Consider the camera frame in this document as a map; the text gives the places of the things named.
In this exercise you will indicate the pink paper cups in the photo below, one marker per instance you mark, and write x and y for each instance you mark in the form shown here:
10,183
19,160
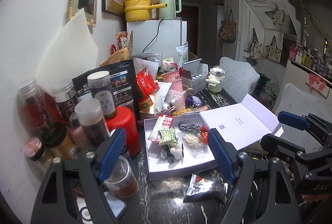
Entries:
176,92

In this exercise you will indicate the yellow pot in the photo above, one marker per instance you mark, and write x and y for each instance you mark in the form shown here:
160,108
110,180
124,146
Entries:
140,10

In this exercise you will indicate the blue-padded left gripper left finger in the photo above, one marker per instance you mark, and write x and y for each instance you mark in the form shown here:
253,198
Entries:
56,201

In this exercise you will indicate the wall intercom panel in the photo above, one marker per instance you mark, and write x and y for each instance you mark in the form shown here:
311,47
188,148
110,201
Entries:
88,6

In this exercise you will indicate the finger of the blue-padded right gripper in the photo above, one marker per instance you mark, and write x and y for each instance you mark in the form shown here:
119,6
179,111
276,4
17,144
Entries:
305,123
282,144

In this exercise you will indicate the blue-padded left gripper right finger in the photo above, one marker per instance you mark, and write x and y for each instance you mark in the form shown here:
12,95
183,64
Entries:
261,190

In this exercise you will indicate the clear bag with white item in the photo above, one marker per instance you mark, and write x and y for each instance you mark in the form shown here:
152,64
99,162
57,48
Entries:
167,186

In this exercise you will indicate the clear jar red contents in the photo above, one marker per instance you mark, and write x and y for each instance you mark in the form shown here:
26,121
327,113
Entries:
122,182

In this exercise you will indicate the red tea packet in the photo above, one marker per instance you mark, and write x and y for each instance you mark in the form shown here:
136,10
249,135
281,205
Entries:
146,82

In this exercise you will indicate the white pig figurine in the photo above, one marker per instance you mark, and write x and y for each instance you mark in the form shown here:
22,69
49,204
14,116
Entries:
215,79

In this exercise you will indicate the white mini fridge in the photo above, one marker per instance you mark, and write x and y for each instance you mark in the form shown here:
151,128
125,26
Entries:
156,36

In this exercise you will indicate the white small cardboard box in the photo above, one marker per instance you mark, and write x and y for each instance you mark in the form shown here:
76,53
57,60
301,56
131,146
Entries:
195,74

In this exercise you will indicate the white round-button device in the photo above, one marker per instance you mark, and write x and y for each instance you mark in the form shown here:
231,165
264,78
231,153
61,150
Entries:
84,214

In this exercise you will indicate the green tea sachet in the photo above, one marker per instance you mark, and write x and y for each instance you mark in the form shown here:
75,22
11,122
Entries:
168,137

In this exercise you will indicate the red cylindrical canister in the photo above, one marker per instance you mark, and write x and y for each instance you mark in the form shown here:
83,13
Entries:
125,119

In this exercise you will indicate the black coffee bag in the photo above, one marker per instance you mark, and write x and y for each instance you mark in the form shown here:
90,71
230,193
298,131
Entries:
123,84

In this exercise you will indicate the light blue cushioned chair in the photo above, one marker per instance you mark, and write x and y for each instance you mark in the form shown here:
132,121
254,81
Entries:
240,78

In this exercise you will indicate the red label clear jar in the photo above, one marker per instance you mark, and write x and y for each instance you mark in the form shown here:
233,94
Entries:
50,132

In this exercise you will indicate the checkered cloth plush doll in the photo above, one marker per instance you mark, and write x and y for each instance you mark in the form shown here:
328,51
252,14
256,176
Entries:
176,153

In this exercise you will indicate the green electric kettle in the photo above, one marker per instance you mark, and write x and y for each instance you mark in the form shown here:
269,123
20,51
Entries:
173,7

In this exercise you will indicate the green label dark jar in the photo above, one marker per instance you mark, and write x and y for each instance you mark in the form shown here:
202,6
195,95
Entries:
100,86

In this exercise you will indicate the dark label tall jar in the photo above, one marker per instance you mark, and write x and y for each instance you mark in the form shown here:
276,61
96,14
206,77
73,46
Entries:
92,121

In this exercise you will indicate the white open gift box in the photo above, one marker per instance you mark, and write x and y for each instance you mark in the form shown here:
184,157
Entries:
242,124

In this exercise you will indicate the red snack packet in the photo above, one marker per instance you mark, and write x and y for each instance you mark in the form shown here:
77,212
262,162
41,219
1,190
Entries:
203,134

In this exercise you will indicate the silver foil snack bag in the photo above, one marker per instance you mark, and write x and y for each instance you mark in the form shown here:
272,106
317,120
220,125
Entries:
201,189

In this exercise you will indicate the red white long sachet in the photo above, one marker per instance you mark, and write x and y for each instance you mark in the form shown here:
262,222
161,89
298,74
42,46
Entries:
162,122

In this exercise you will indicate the brown hanging tote bag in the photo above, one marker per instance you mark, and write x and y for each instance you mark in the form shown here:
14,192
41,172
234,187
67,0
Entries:
228,30

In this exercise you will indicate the white fabric rose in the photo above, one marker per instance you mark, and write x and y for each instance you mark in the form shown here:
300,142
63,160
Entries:
193,142

